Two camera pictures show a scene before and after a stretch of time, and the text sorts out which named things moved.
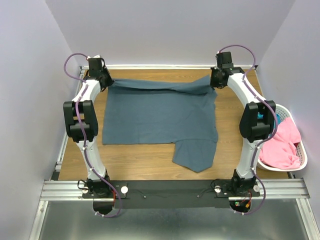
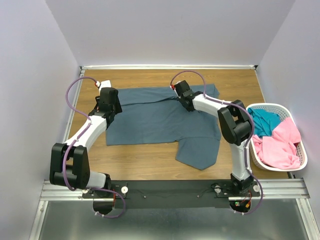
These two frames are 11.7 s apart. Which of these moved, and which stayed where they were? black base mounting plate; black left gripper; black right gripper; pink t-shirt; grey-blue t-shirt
Moved: black right gripper; black left gripper; grey-blue t-shirt
Stayed: pink t-shirt; black base mounting plate
